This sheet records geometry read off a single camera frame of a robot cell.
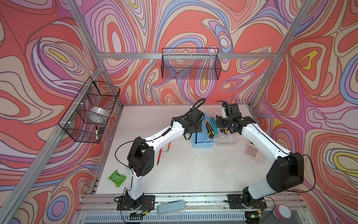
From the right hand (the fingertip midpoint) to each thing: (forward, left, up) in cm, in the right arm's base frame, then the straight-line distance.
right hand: (221, 123), depth 87 cm
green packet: (-27, +63, -15) cm, 71 cm away
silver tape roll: (-1, +69, +16) cm, 71 cm away
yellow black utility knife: (-2, +6, -8) cm, 10 cm away
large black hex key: (-8, +17, -4) cm, 19 cm away
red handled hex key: (-13, +40, -16) cm, 45 cm away
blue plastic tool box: (-6, +9, -8) cm, 14 cm away
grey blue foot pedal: (-43, +33, -11) cm, 55 cm away
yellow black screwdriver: (-3, -3, -5) cm, 6 cm away
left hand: (-1, +13, -1) cm, 13 cm away
